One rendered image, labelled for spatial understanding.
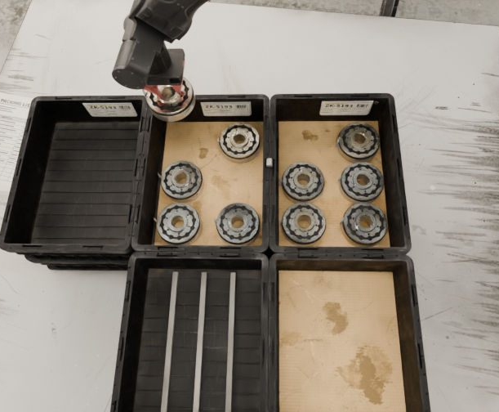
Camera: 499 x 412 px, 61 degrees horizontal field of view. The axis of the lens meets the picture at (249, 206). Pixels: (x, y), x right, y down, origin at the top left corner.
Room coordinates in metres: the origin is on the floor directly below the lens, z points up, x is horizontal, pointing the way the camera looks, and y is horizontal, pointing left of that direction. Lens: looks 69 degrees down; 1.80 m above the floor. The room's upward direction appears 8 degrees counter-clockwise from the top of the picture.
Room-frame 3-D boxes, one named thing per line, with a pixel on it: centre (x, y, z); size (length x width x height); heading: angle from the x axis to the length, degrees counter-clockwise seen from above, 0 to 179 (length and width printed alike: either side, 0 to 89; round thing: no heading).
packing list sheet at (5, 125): (0.73, 0.70, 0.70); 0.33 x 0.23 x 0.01; 164
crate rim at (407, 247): (0.39, -0.21, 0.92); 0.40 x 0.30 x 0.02; 172
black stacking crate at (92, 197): (0.48, 0.39, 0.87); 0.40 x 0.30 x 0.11; 172
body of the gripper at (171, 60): (0.56, 0.14, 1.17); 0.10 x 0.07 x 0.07; 80
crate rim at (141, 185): (0.44, 0.09, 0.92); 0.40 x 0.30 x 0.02; 172
